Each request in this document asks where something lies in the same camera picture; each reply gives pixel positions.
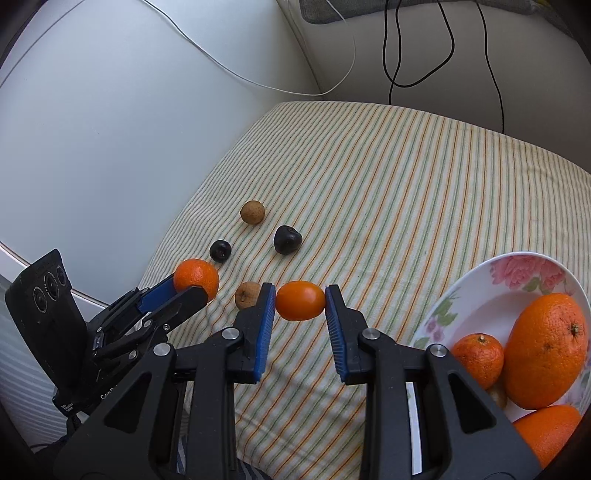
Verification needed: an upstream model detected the mandarin with stem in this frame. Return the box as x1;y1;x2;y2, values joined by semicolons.
172;259;219;301

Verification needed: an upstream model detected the small brown kiwi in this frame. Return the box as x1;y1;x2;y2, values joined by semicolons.
235;281;262;310

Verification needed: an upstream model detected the mandarin orange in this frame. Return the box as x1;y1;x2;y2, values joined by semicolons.
452;333;504;390

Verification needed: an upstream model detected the medium orange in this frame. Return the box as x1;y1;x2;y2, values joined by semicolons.
513;405;581;468

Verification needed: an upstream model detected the small dark plum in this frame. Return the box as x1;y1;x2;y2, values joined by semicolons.
209;239;232;263

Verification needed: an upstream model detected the small mandarin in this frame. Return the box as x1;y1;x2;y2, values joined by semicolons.
276;281;325;321

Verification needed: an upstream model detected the large orange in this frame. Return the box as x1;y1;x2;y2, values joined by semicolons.
503;293;588;410

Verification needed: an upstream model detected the small brown round fruit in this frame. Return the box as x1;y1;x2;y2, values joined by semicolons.
239;200;266;225

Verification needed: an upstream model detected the green kiwi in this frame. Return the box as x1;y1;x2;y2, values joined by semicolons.
487;384;508;410

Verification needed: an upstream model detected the floral white plate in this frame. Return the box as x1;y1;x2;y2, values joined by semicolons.
410;250;591;425

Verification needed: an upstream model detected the striped tablecloth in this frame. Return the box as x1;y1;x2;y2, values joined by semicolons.
141;102;590;348

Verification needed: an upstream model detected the grey windowsill mat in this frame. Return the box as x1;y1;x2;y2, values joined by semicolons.
298;0;555;25

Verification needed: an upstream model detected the black cable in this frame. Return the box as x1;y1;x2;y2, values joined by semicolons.
475;0;507;135
382;0;457;106

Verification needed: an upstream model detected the white cable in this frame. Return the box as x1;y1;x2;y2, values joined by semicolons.
142;0;358;98

